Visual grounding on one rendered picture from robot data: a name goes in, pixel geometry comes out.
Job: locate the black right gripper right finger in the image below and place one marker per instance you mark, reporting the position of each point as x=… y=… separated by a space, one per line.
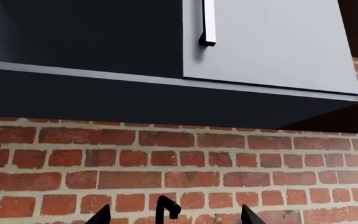
x=250 y=217

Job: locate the black curved faucet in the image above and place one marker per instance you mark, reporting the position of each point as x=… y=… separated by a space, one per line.
x=165 y=210

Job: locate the grey-blue cabinet door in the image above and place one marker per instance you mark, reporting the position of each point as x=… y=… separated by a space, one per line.
x=272 y=44

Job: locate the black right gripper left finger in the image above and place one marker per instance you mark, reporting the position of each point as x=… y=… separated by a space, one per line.
x=102 y=217

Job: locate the dark blue wall cabinet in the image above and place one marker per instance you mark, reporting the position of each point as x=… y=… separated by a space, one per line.
x=82 y=77

